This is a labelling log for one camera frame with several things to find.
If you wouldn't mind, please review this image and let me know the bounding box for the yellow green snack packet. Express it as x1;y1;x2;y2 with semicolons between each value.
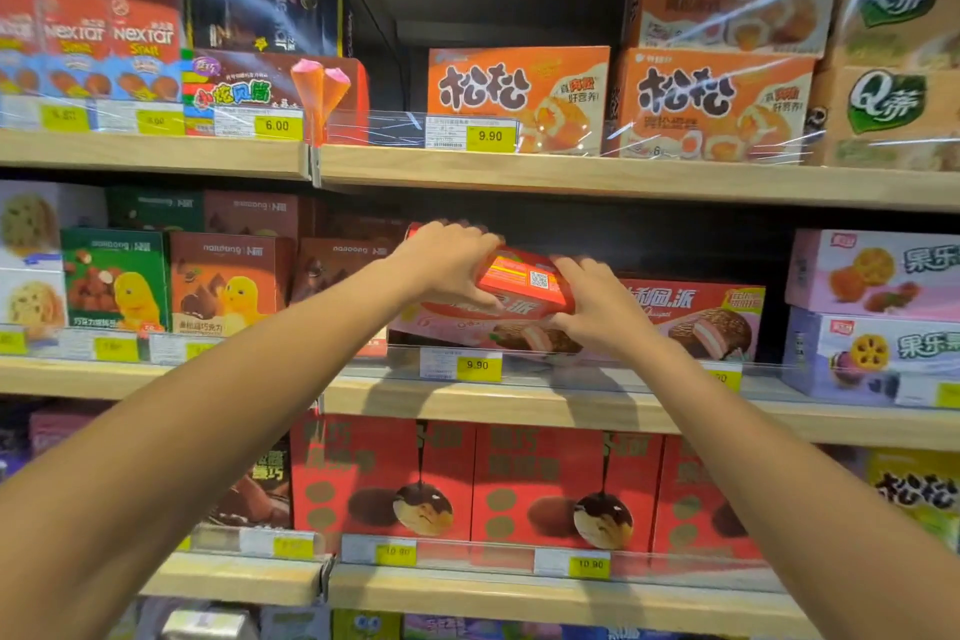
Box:
331;608;404;640

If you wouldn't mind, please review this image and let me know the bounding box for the yellow cake box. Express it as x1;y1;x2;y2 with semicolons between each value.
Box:
864;447;960;553

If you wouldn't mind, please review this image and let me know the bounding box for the white chip cookie box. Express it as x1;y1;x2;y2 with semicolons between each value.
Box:
0;268;69;337
0;180;108;272

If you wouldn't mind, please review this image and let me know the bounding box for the wooden shelf board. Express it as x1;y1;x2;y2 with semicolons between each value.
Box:
0;128;311;182
327;563;820;640
321;375;960;454
318;143;960;215
0;355;177;402
140;551;332;608

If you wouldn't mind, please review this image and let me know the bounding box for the red blue cookie box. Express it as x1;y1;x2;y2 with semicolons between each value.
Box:
0;0;42;101
111;0;186;104
37;0;115;102

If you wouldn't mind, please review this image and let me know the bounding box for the pink chocolate pie box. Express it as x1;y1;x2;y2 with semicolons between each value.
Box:
388;298;585;357

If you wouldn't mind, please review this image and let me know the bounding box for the beige green-label cake box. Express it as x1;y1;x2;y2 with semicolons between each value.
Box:
804;65;960;173
823;0;960;71

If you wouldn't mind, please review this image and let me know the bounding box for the green chick chocolate box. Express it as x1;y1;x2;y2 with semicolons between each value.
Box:
60;227;171;335

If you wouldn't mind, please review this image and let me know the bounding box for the lavender fruit cake box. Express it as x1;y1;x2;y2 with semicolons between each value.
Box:
781;306;960;408

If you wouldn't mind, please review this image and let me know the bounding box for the white snack packet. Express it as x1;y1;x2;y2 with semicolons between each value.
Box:
160;608;261;640

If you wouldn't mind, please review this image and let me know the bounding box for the red chocolate pie box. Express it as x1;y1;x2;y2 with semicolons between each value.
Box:
621;278;767;364

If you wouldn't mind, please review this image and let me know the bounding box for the brown colourful-print snack box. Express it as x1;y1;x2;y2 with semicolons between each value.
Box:
181;48;371;142

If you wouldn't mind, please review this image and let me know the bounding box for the person's right forearm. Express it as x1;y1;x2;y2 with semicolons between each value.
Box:
626;333;960;640

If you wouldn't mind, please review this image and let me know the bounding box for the clear plastic shelf guard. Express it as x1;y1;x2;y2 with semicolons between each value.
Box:
321;108;820;165
339;533;785;594
339;341;960;410

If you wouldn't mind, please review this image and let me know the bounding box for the small red pie box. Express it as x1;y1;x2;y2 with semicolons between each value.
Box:
405;222;577;319

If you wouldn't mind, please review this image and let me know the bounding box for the brown chick chocolate box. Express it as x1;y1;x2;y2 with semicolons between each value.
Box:
170;232;297;339

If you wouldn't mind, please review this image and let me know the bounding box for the red chocolate puff box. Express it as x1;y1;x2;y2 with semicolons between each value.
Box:
470;423;666;557
290;413;478;545
651;435;764;563

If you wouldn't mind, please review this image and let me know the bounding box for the dark navy cookie box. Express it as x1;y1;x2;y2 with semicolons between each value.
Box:
185;0;354;58

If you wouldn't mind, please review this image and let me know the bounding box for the person's right hand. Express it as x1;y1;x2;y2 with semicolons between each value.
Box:
547;256;666;364

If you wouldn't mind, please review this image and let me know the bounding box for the dark green chocolate box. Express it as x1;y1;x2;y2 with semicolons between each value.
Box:
105;185;206;234

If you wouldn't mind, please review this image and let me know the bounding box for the dark brown puff box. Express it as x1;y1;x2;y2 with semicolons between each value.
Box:
204;435;293;530

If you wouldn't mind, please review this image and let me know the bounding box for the pink fruit cake box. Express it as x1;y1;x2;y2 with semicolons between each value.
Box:
784;228;960;323

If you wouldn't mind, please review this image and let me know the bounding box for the dark brown chocolate box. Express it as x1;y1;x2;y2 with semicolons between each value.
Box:
290;236;396;305

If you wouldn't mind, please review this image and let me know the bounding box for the pink blue snack packet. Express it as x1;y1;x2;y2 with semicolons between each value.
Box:
403;614;605;640

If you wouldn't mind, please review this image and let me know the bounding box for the person's left forearm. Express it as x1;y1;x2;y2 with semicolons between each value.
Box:
0;253;432;640

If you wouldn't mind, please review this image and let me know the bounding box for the pink snack box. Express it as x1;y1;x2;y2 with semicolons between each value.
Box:
28;401;115;458

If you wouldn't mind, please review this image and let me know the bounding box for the person's left hand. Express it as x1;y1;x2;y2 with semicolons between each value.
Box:
390;220;506;311

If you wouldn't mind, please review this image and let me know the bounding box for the pink ice cream cone tag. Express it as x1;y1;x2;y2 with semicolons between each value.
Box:
290;58;353;148

